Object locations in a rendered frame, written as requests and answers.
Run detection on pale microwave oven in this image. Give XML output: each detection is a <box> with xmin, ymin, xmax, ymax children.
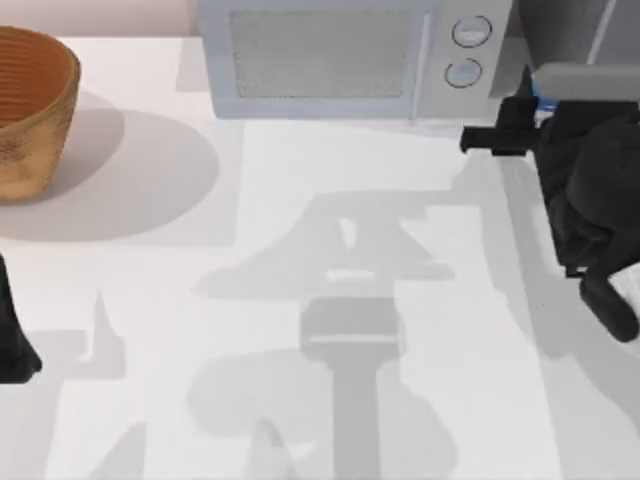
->
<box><xmin>194</xmin><ymin>0</ymin><xmax>516</xmax><ymax>122</ymax></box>

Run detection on pale grey rounded box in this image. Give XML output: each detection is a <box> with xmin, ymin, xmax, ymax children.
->
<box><xmin>530</xmin><ymin>61</ymin><xmax>640</xmax><ymax>102</ymax></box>

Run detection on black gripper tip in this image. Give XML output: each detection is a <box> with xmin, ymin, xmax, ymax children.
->
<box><xmin>0</xmin><ymin>254</ymin><xmax>44</xmax><ymax>386</ymax></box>

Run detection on pale microwave door handle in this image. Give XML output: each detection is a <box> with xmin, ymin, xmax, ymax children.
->
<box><xmin>410</xmin><ymin>13</ymin><xmax>432</xmax><ymax>122</ymax></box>

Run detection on brown wicker basket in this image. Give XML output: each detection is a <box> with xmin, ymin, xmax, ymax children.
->
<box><xmin>0</xmin><ymin>27</ymin><xmax>82</xmax><ymax>205</ymax></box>

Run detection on round microwave knob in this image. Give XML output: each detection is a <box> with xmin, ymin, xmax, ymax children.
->
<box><xmin>443</xmin><ymin>56</ymin><xmax>484</xmax><ymax>92</ymax></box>
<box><xmin>450</xmin><ymin>14</ymin><xmax>494</xmax><ymax>50</ymax></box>

